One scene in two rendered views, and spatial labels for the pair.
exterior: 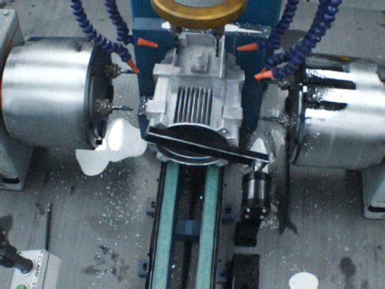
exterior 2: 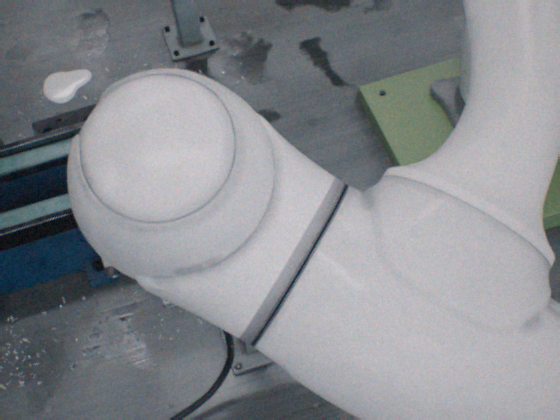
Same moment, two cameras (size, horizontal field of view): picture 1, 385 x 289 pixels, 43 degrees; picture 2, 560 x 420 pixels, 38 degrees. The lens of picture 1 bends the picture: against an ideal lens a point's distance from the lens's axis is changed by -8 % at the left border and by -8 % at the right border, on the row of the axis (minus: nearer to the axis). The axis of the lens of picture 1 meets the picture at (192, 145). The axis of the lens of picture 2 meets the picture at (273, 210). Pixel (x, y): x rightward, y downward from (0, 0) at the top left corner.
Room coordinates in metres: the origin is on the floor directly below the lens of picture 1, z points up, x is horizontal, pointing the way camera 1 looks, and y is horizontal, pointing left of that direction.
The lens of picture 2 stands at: (0.33, 0.73, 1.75)
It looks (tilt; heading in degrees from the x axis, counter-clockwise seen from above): 56 degrees down; 252
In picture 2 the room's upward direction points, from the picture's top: 7 degrees counter-clockwise
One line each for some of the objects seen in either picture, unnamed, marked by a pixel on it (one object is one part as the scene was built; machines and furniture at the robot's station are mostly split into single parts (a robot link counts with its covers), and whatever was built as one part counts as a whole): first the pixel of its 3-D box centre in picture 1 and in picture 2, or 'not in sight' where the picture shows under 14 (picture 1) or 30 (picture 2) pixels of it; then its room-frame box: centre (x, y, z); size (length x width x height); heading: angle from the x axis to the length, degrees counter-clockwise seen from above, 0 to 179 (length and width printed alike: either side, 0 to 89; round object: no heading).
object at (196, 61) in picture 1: (198, 65); not in sight; (0.72, -0.01, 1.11); 0.12 x 0.11 x 0.07; 174
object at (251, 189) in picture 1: (270, 144); not in sight; (0.64, -0.18, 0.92); 0.45 x 0.13 x 0.24; 175
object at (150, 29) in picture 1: (201, 65); not in sight; (0.84, -0.02, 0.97); 0.30 x 0.11 x 0.34; 85
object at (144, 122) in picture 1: (154, 117); not in sight; (0.76, 0.10, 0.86); 0.07 x 0.06 x 0.12; 85
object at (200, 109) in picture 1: (196, 106); not in sight; (0.68, -0.01, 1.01); 0.20 x 0.19 x 0.19; 174
